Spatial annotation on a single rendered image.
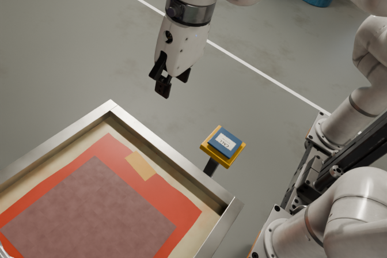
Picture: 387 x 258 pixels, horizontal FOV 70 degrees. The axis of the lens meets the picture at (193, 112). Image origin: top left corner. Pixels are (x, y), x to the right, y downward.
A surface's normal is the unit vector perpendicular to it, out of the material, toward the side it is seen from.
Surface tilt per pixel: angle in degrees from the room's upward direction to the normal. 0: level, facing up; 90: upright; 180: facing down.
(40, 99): 0
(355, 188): 54
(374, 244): 84
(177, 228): 0
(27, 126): 0
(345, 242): 83
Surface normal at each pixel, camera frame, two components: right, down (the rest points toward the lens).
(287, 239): -0.96, 0.00
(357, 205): -0.41, -0.84
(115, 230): 0.22, -0.63
